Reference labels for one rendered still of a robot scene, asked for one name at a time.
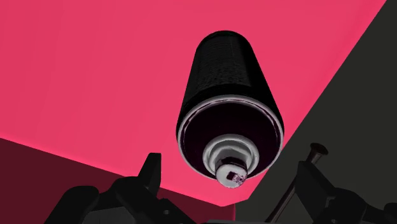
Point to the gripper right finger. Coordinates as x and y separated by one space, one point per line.
313 192

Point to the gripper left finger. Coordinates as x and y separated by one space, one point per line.
133 195

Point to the black spray can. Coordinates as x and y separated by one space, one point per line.
224 80

